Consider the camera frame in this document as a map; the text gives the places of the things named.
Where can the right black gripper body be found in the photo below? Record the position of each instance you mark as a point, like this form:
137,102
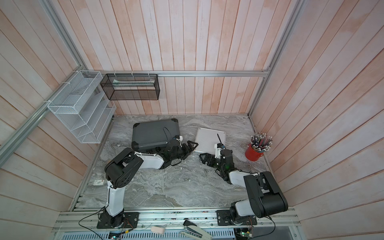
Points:
214,162

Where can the black grey stapler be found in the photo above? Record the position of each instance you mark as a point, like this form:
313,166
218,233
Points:
191,230

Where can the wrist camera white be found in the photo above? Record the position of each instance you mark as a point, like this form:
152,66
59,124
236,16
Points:
179,139
218,148

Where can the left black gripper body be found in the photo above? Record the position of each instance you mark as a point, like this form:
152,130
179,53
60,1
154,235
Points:
182,151

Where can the bundle of pencils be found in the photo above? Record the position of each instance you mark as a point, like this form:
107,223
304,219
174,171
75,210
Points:
261,142

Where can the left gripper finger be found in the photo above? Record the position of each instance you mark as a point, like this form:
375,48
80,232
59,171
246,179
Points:
192,145
187,152

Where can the silver aluminium poker case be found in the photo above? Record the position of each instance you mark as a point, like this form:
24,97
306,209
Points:
207,140

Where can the black mesh wall basket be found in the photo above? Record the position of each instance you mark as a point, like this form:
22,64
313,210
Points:
127,87

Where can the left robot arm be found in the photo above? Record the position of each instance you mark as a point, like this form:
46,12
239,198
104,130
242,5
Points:
121,170

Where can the dark grey poker case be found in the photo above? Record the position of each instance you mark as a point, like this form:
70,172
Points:
150,135

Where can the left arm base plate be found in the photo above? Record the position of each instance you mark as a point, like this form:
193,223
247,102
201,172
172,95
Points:
127,220

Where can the horizontal aluminium wall rail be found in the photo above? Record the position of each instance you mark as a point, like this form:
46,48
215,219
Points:
242,73

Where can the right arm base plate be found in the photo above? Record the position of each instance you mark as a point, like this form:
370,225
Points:
231,218

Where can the pink eraser block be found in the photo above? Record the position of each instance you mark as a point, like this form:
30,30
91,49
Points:
158,230

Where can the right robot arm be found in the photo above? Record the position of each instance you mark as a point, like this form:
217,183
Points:
265,197

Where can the white mesh wall shelf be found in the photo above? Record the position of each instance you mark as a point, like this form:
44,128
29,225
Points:
83,110

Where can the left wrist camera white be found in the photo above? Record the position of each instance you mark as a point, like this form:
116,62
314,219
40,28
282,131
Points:
179,139

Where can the aluminium front rail frame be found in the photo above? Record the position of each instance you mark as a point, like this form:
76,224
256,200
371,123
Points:
171,218

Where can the red pencil bucket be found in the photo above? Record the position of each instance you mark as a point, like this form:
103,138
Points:
253,155

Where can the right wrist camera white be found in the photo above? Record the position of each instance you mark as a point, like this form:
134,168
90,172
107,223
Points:
218,148

